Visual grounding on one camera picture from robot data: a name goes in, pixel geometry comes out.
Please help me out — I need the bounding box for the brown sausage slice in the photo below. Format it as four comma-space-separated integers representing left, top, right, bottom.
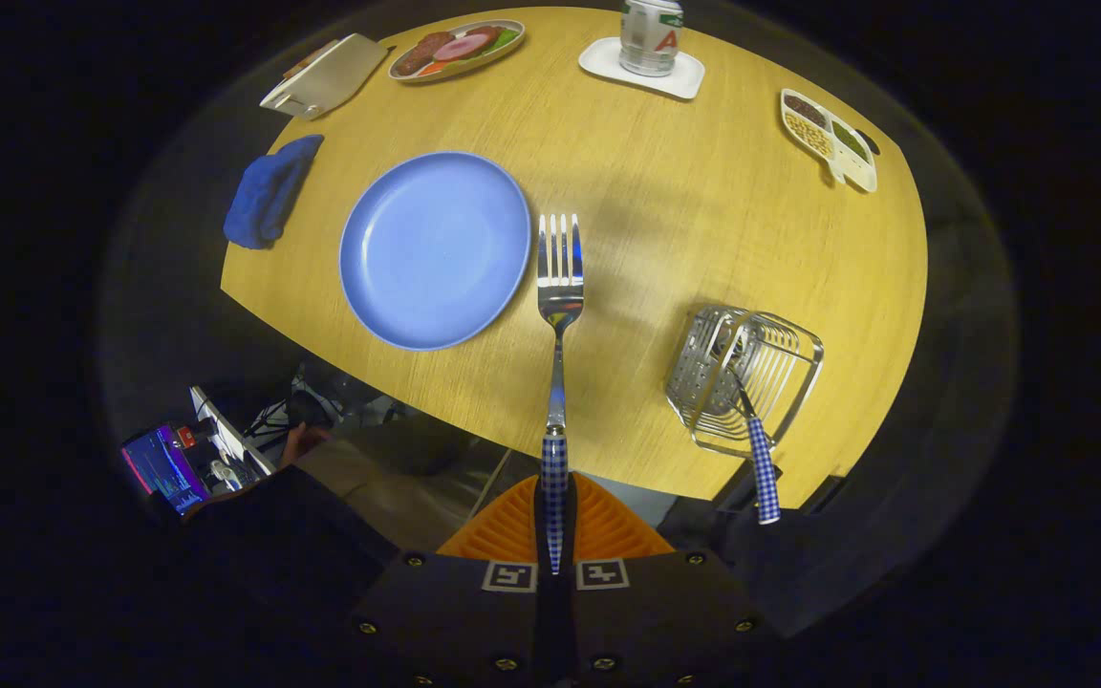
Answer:
396, 32, 456, 75

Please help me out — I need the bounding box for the metal table leg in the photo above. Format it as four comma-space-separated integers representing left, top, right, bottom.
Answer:
469, 449, 515, 522

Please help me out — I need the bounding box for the lit display screen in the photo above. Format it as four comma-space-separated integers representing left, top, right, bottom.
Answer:
120, 423, 212, 517

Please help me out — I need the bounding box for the blue round plate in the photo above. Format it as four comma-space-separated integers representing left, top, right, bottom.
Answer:
338, 151, 533, 352

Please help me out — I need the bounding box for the fork with checked handle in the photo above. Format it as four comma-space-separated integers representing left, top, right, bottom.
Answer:
537, 213, 585, 574

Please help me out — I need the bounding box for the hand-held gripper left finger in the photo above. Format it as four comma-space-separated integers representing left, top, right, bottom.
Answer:
345, 473, 546, 688

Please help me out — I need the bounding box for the silver drink can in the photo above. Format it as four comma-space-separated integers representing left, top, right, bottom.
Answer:
619, 0, 684, 77

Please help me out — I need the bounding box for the spoon with checked handle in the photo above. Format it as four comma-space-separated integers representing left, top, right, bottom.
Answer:
721, 325, 783, 526

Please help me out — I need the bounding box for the white toaster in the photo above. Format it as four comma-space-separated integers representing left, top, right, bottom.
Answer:
259, 33, 391, 121

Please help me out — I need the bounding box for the plate with food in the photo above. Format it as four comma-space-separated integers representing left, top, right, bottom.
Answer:
388, 19, 527, 84

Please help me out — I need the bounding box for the metal wire cutlery holder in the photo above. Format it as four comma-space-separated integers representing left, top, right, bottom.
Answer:
664, 304, 825, 461

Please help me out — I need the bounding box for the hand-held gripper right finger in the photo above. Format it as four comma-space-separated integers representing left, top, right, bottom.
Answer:
568, 472, 783, 688

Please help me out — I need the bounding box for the blue folded cloth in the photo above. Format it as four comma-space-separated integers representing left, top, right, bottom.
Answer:
223, 134, 326, 250

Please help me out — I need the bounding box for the white divided snack dish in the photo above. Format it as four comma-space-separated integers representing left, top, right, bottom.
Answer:
780, 88, 878, 194

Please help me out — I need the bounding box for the white square coaster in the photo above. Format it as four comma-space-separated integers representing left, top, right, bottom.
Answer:
577, 36, 706, 100

